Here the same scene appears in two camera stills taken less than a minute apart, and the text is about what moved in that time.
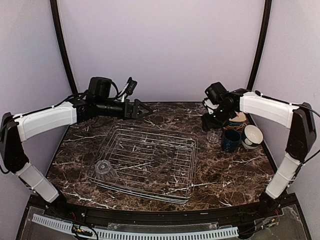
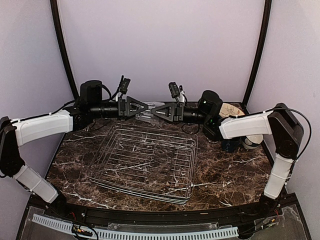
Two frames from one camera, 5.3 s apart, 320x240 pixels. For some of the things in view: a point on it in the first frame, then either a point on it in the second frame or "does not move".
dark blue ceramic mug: [231, 140] does not move
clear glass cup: [104, 172] → [147, 115]
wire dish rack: [154, 163] does not move
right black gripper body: [220, 119] → [179, 114]
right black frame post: [262, 44] does not move
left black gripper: [134, 109] does not move
